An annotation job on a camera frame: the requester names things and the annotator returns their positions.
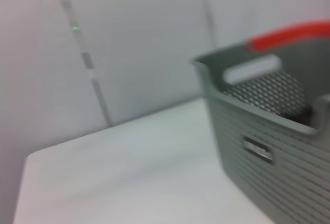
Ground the red bin carry handle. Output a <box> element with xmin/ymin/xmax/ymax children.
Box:
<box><xmin>244</xmin><ymin>20</ymin><xmax>330</xmax><ymax>54</ymax></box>

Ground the grey-green perforated storage bin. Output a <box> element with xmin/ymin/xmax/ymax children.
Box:
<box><xmin>190</xmin><ymin>37</ymin><xmax>330</xmax><ymax>224</ymax></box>

